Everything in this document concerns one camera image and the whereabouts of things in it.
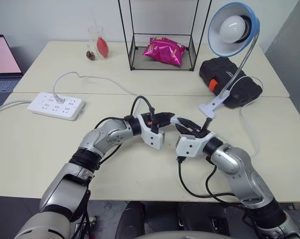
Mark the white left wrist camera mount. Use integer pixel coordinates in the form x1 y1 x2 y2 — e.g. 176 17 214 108
136 113 167 150

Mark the clear glass cup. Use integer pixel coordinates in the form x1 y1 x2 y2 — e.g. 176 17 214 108
87 26 110 61

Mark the white power strip cable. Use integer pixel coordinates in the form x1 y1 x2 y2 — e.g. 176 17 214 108
0 99 35 115

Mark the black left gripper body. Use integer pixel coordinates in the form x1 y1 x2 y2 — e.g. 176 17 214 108
142 113 165 133

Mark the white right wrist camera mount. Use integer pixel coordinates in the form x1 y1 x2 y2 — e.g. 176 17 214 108
176 131 217 158

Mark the black tool case orange latch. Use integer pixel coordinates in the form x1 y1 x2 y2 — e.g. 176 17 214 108
199 56 264 110

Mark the red object in glass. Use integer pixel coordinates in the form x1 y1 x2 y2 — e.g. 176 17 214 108
96 36 110 59

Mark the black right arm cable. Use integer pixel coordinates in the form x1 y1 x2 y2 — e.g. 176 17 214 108
175 155 247 207

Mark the grey laptop with pink screen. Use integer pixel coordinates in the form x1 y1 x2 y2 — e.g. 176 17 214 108
0 34 25 110

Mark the black wire rack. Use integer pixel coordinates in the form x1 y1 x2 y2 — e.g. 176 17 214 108
118 0 212 72

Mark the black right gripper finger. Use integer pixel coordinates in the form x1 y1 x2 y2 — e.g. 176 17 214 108
175 124 197 137
177 118 203 131

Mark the pink snack bag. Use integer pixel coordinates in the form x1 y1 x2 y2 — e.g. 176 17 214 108
142 36 187 67

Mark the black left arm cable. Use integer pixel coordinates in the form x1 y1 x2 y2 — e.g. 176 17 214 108
94 96 157 165

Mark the blue gooseneck clip desk lamp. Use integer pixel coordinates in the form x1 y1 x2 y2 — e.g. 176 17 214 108
198 1 261 118

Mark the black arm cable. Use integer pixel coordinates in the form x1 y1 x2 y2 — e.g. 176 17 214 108
94 96 157 165
175 155 247 207

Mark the white power strip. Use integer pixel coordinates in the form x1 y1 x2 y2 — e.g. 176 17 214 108
27 92 86 122

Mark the dark rounded shape under table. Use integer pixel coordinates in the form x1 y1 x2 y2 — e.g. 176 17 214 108
118 201 146 239

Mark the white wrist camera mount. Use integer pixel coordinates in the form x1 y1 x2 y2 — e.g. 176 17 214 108
176 131 217 158
136 113 167 150

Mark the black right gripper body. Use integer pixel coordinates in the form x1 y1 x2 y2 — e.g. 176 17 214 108
187 125 214 139

